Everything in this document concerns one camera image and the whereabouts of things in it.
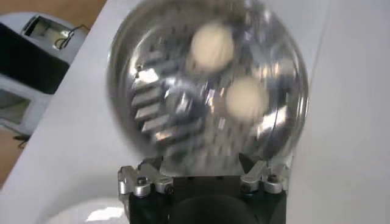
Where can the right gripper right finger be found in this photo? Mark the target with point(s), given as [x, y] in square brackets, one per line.
[271, 181]

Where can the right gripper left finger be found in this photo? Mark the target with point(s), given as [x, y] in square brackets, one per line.
[137, 182]

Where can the white steamed baozi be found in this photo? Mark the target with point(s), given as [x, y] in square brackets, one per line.
[246, 99]
[212, 45]

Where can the white black robot base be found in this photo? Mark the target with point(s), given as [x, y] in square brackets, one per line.
[30, 61]

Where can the perforated steel steamer basket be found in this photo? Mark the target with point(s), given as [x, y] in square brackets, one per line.
[158, 100]

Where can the white round plate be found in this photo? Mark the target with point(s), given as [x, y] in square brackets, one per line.
[91, 214]

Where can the white work table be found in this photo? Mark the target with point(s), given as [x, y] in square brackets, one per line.
[76, 137]

